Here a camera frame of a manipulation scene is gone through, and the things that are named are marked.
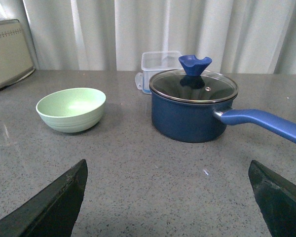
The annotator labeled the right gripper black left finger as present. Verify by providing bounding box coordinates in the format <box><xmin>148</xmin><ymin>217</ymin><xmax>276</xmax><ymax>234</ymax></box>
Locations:
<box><xmin>0</xmin><ymin>159</ymin><xmax>88</xmax><ymax>237</ymax></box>

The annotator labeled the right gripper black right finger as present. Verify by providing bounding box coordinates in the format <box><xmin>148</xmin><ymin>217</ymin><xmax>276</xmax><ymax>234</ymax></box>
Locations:
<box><xmin>248</xmin><ymin>160</ymin><xmax>296</xmax><ymax>237</ymax></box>

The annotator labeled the green bowl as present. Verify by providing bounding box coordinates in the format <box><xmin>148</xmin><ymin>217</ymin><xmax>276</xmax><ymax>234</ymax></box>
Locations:
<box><xmin>36</xmin><ymin>88</ymin><xmax>106</xmax><ymax>133</ymax></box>

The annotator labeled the glass lid blue knob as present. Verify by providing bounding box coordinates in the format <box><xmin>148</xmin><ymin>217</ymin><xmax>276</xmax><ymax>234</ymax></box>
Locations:
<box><xmin>149</xmin><ymin>55</ymin><xmax>238</xmax><ymax>104</ymax></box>

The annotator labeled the cream toaster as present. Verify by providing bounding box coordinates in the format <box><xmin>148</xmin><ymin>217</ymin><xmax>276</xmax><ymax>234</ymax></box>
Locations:
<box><xmin>0</xmin><ymin>19</ymin><xmax>35</xmax><ymax>89</ymax></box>

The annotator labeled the white curtain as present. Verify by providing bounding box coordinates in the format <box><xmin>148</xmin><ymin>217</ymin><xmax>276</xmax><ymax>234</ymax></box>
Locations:
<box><xmin>0</xmin><ymin>0</ymin><xmax>296</xmax><ymax>74</ymax></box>

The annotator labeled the clear plastic food container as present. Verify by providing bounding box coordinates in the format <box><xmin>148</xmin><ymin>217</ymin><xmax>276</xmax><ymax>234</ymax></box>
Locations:
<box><xmin>135</xmin><ymin>50</ymin><xmax>182</xmax><ymax>94</ymax></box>

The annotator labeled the blue saucepan with handle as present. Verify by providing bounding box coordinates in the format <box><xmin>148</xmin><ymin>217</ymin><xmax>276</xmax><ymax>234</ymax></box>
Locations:
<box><xmin>151</xmin><ymin>93</ymin><xmax>296</xmax><ymax>143</ymax></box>

